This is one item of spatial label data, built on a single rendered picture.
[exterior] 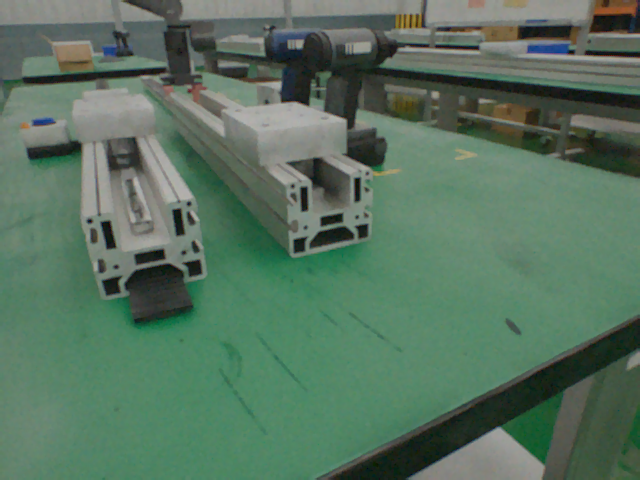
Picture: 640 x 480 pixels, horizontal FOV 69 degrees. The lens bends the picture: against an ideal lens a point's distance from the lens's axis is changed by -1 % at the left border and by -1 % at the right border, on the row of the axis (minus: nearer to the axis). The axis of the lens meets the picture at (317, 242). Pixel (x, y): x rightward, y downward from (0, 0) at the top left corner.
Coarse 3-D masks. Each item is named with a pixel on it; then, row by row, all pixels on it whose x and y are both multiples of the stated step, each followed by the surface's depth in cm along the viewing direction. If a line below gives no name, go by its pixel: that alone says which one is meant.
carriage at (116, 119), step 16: (128, 96) 80; (80, 112) 66; (96, 112) 66; (112, 112) 67; (128, 112) 67; (144, 112) 68; (80, 128) 66; (96, 128) 67; (112, 128) 67; (128, 128) 68; (144, 128) 69; (112, 144) 70; (128, 144) 71
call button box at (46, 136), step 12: (60, 120) 98; (24, 132) 90; (36, 132) 91; (48, 132) 92; (60, 132) 93; (24, 144) 91; (36, 144) 92; (48, 144) 93; (60, 144) 94; (72, 144) 97; (36, 156) 93; (48, 156) 94
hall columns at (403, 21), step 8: (400, 0) 820; (408, 0) 798; (416, 0) 805; (400, 8) 825; (408, 8) 804; (416, 8) 811; (400, 16) 820; (408, 16) 807; (416, 16) 815; (400, 24) 825; (408, 24) 813; (416, 24) 821
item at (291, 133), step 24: (240, 120) 56; (264, 120) 56; (288, 120) 55; (312, 120) 55; (336, 120) 55; (240, 144) 58; (264, 144) 52; (288, 144) 53; (312, 144) 54; (336, 144) 55; (312, 168) 57
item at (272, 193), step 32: (192, 128) 92; (224, 160) 71; (320, 160) 56; (352, 160) 54; (256, 192) 58; (288, 192) 47; (320, 192) 54; (352, 192) 51; (288, 224) 51; (320, 224) 51; (352, 224) 52
